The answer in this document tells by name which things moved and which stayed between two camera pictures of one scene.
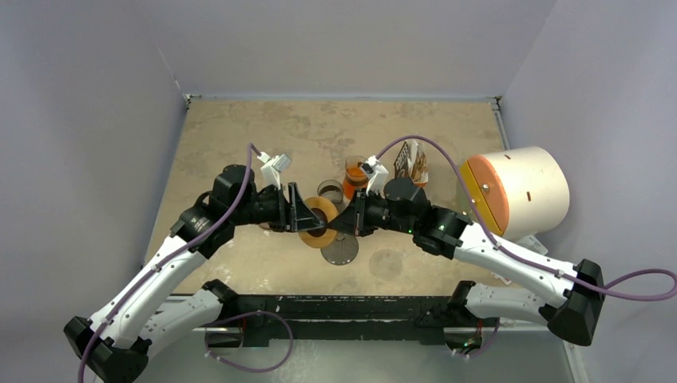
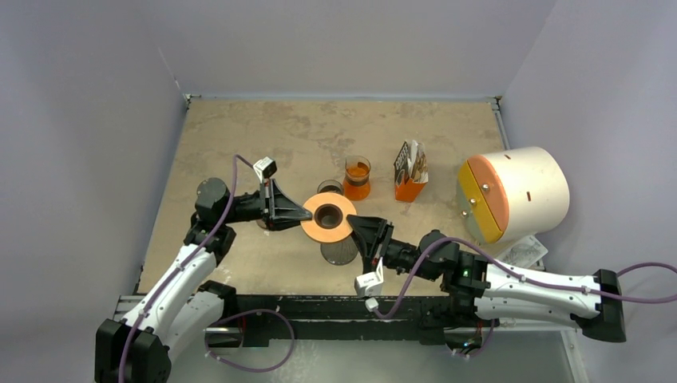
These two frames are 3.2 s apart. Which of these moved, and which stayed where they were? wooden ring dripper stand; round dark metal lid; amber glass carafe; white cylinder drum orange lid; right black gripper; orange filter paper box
Moved: right black gripper; wooden ring dripper stand
Stayed: white cylinder drum orange lid; orange filter paper box; round dark metal lid; amber glass carafe
